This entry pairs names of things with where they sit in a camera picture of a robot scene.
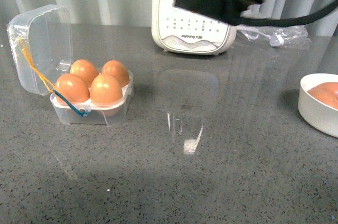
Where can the clear plastic bag with cord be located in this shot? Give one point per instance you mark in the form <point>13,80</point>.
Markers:
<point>294,37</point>

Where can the brown egg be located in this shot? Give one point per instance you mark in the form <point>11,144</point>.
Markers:
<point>85,70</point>
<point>117,70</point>
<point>73,88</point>
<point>105,93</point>
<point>324,97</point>
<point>331,87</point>

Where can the clear plastic egg box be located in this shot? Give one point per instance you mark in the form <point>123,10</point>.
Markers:
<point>42,50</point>

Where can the blue rubber band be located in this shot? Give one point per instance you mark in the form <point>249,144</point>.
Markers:
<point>76,110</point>

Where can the white bowl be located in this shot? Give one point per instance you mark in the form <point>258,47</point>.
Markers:
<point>316,113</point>

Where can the brown egg in bowl back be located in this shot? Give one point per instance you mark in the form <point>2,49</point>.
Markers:
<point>331,87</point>

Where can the yellow rubber band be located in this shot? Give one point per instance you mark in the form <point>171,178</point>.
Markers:
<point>47,83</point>

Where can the white Joyoung cooker appliance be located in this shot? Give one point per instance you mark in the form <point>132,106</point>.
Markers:
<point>181,31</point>

